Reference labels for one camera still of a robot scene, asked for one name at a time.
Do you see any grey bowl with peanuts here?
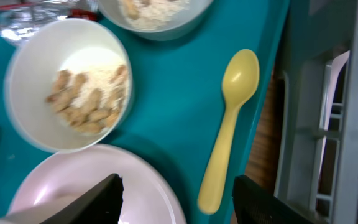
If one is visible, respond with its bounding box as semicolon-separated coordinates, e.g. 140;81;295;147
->
98;0;213;41

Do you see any yellow plastic spoon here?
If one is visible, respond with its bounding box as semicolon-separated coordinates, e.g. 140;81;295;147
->
197;49;260;215

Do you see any white bowl with peanuts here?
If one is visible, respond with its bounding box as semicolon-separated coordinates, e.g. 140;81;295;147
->
4;19;133;152

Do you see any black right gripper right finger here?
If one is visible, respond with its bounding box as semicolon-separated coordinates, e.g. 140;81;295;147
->
232;175;312;224

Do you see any teal plastic tray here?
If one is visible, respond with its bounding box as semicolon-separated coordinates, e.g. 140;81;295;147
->
0;0;290;223

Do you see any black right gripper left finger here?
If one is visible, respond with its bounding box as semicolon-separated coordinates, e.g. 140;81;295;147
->
42;174;124;224

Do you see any grey dishwasher rack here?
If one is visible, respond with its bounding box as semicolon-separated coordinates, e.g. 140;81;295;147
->
274;1;358;223

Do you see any crumpled foil wrapper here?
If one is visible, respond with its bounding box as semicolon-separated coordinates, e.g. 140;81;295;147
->
0;0;98;46

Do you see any white paper cup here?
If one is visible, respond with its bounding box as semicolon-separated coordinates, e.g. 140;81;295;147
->
0;195;78;224

